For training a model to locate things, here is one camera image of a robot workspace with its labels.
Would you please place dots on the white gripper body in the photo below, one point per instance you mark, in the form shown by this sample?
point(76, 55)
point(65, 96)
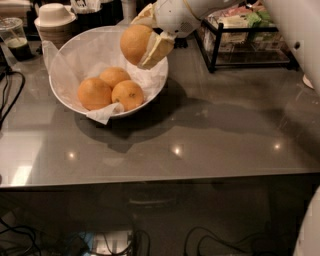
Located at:
point(172, 15)

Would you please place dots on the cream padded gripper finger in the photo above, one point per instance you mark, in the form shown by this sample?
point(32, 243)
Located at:
point(158, 47)
point(146, 17)

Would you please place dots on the orange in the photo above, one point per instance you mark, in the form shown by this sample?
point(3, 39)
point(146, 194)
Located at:
point(114, 75)
point(129, 94)
point(94, 93)
point(134, 41)

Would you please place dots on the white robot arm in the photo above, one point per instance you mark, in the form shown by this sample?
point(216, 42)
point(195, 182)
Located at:
point(298, 21)

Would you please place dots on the white bowl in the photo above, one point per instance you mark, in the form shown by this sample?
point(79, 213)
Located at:
point(66, 96)

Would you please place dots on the white cylinder cup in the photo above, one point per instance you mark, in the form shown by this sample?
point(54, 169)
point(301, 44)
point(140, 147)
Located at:
point(129, 9)

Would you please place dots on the black container with packets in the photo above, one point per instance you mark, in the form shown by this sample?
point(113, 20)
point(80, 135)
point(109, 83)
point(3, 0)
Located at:
point(87, 13)

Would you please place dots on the white paper liner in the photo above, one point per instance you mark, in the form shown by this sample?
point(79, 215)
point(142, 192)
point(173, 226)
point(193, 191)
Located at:
point(83, 50)

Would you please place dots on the green snack packet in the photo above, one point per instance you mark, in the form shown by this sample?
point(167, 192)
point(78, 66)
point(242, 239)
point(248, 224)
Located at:
point(258, 19)

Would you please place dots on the stack of paper bowls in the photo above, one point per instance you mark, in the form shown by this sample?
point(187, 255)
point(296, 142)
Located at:
point(55, 23)

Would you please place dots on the plastic cup with green drink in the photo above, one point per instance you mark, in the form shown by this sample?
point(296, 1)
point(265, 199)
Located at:
point(13, 35)

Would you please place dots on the white plate at edge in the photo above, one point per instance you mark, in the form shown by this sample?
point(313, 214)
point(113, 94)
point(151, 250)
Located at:
point(307, 82)

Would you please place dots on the white power strip below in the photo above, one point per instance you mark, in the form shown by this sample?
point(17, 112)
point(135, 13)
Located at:
point(113, 243)

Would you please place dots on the black wire snack rack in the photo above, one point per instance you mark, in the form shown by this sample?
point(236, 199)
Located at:
point(228, 42)

